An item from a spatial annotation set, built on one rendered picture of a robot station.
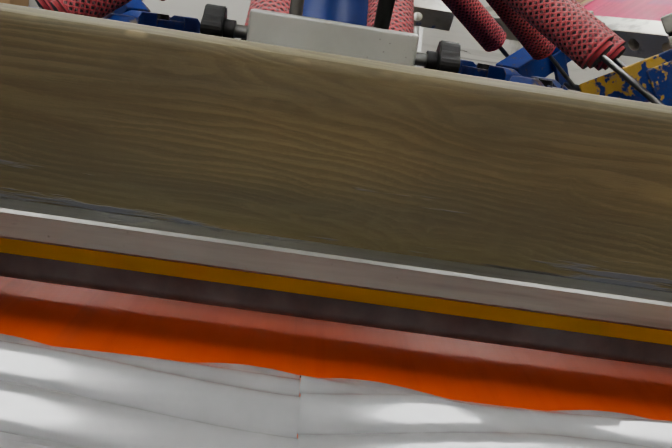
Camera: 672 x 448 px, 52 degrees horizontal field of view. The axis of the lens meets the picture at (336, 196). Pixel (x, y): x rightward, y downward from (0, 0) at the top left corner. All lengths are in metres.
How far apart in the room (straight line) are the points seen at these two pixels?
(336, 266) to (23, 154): 0.11
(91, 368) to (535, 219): 0.15
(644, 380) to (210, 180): 0.18
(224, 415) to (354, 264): 0.07
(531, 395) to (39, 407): 0.16
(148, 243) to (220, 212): 0.03
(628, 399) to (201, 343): 0.16
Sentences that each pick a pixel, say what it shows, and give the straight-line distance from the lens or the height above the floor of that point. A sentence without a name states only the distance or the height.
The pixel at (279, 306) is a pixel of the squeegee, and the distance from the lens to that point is 0.27.
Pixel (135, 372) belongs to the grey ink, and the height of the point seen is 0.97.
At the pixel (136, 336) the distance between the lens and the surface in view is 0.26.
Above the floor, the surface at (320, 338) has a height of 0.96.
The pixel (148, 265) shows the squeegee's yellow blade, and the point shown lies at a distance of 0.27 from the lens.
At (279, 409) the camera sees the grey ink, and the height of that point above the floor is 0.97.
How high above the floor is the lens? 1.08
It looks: 14 degrees down
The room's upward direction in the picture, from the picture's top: 9 degrees clockwise
